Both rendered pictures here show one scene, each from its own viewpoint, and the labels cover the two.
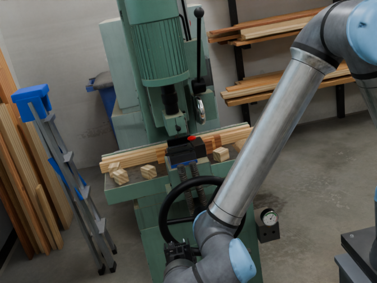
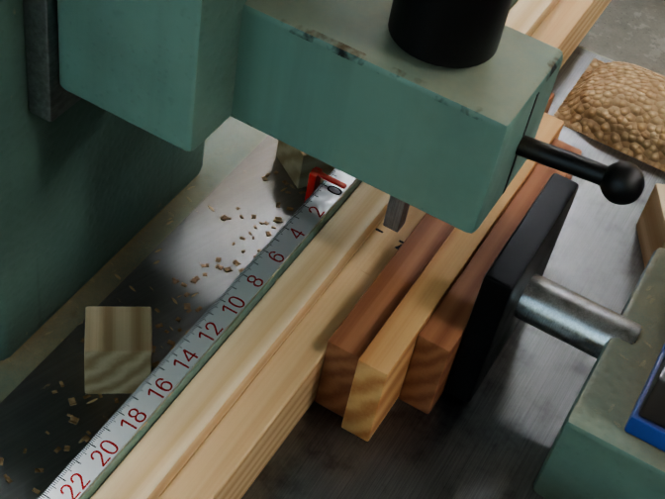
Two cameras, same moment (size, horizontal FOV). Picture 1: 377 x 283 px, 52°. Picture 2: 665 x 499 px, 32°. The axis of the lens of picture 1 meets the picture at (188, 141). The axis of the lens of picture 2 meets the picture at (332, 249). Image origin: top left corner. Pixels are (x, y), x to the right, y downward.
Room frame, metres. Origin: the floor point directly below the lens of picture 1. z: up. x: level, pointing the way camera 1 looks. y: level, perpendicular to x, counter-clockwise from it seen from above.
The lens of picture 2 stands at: (1.23, 0.45, 1.38)
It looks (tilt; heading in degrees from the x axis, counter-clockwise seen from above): 46 degrees down; 298
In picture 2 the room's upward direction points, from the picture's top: 12 degrees clockwise
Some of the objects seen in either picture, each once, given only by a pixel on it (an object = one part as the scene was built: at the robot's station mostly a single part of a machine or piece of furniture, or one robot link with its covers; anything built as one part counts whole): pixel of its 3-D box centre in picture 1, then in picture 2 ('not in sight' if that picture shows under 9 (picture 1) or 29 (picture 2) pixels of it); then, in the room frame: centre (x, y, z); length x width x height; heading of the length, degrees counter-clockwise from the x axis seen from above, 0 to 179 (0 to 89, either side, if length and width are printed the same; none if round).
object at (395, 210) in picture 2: not in sight; (402, 190); (1.41, 0.04, 0.97); 0.01 x 0.01 x 0.05; 7
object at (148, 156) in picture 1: (186, 147); (405, 235); (1.41, 0.01, 0.92); 0.68 x 0.02 x 0.04; 97
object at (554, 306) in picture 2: (182, 151); (564, 314); (1.31, 0.03, 0.95); 0.09 x 0.07 x 0.09; 97
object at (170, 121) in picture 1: (174, 122); (388, 93); (1.43, 0.04, 1.03); 0.14 x 0.07 x 0.09; 7
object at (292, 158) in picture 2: not in sight; (309, 150); (1.55, -0.10, 0.82); 0.04 x 0.03 x 0.03; 153
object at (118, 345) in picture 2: not in sight; (118, 349); (1.52, 0.12, 0.82); 0.04 x 0.03 x 0.04; 43
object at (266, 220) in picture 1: (269, 218); not in sight; (1.23, -0.24, 0.65); 0.06 x 0.04 x 0.08; 97
